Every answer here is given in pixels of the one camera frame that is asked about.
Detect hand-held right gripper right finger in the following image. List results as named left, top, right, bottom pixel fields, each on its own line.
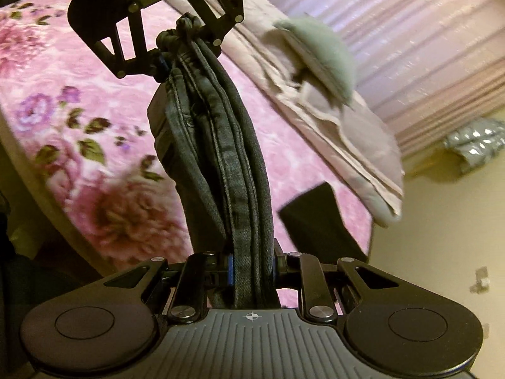
left=270, top=250, right=400, bottom=323

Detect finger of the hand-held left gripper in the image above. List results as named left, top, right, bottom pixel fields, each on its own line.
left=175, top=0, right=245, bottom=49
left=92, top=2, right=175, bottom=84

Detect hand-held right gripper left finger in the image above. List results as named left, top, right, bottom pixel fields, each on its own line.
left=104, top=251, right=235, bottom=323

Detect dark grey jeans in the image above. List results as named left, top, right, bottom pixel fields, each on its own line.
left=147, top=13, right=285, bottom=310

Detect black cloth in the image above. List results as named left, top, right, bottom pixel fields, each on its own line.
left=278, top=182, right=370, bottom=264

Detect grey pillow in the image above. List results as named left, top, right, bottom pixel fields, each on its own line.
left=271, top=16, right=358, bottom=106

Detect pink floral blanket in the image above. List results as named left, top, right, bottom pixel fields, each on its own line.
left=0, top=0, right=374, bottom=309

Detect folded light pink quilt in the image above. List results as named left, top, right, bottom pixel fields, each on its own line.
left=166, top=0, right=406, bottom=228

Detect pink striped curtain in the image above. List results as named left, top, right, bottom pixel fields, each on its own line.
left=241, top=0, right=505, bottom=153

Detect bed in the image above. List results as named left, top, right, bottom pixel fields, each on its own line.
left=0, top=114, right=112, bottom=282

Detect small white object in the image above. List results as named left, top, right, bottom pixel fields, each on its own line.
left=469, top=268, right=490, bottom=292

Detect silver foil bag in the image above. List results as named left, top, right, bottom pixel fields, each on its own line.
left=443, top=118, right=505, bottom=173

